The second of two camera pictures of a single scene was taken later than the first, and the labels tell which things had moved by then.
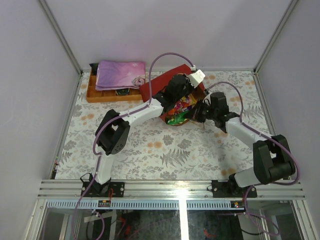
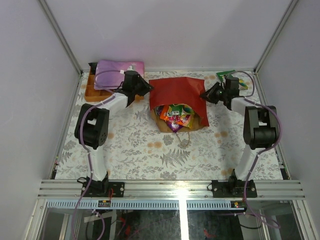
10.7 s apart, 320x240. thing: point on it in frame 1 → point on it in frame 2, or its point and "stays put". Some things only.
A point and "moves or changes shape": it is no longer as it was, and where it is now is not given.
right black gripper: [195, 113] → [209, 94]
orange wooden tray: [94, 96] stays put
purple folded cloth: [117, 74] stays put
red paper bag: [178, 113] moves or changes shape
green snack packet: [177, 119] → [242, 85]
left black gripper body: [188, 88] → [137, 85]
